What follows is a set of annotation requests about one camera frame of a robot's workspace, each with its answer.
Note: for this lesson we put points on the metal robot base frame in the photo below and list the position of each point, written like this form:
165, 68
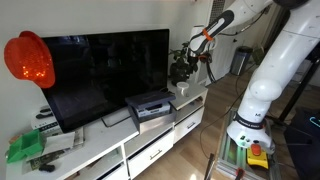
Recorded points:
230, 153

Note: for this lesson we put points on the grey device in box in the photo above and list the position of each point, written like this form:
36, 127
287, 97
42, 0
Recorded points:
153, 109

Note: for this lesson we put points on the small white cabinet drawer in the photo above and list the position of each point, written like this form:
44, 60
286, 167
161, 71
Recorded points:
190, 125

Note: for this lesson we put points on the white jar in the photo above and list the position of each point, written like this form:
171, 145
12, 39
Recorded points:
183, 91

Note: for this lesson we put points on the grey trash can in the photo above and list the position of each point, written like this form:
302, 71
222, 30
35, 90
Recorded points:
240, 61

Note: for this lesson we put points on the yellow emergency stop box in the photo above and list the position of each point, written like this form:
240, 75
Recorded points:
257, 156

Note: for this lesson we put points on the open blue grey cardboard box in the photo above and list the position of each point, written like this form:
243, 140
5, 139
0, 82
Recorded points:
153, 121

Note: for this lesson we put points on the white TV cabinet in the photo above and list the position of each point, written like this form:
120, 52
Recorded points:
96, 140

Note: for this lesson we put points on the printed magazine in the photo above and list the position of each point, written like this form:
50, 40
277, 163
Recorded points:
78, 135

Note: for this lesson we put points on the green plastic box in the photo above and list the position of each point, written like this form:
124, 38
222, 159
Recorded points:
25, 146

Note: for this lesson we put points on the large white cabinet drawer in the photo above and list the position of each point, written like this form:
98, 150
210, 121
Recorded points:
150, 155

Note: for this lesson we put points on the black tripod stand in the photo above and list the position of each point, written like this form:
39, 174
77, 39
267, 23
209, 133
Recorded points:
298, 90

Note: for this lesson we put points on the black flat screen television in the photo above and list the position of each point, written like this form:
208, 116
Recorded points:
106, 76

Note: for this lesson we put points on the small black object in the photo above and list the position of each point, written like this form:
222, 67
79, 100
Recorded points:
46, 167

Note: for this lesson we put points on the green potted plant black pot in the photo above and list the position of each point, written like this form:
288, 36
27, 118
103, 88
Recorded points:
180, 70

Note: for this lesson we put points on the white router box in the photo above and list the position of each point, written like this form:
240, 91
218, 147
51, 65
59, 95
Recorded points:
45, 126

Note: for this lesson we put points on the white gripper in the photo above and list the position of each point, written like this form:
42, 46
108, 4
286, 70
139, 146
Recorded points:
198, 42

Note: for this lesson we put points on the black case with blue light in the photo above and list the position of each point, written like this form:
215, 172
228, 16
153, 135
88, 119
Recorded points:
305, 143

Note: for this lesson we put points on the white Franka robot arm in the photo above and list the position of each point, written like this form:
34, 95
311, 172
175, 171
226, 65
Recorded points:
283, 56

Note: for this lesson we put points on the white paper envelope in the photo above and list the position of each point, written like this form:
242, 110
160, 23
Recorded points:
60, 141

